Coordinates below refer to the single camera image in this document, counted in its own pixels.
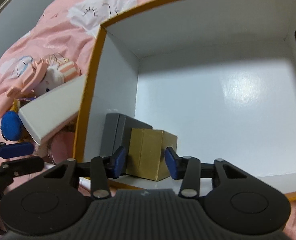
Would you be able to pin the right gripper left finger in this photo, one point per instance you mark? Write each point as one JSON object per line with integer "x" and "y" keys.
{"x": 100, "y": 169}

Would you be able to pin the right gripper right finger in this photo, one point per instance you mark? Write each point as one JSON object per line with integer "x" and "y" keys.
{"x": 188, "y": 169}

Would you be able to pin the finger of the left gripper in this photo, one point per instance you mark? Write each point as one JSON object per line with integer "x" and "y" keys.
{"x": 21, "y": 167}
{"x": 16, "y": 150}

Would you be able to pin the brown bear plush blue cap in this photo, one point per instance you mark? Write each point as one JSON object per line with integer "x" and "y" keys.
{"x": 12, "y": 128}

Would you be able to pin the dark grey box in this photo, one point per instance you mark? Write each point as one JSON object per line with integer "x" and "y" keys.
{"x": 117, "y": 132}

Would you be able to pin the gold cardboard box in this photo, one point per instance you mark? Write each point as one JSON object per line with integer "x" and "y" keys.
{"x": 146, "y": 154}

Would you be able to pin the white glasses case box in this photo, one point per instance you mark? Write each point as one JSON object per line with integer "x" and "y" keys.
{"x": 49, "y": 113}

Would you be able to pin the pink phone holder stick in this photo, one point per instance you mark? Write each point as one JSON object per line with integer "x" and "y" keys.
{"x": 24, "y": 84}

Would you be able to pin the white cat plush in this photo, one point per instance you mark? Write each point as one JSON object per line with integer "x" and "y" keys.
{"x": 56, "y": 75}

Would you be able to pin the orange cardboard box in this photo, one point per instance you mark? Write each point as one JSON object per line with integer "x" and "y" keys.
{"x": 219, "y": 74}

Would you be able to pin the pink cloud bedspread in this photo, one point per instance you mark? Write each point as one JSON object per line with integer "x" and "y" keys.
{"x": 54, "y": 33}

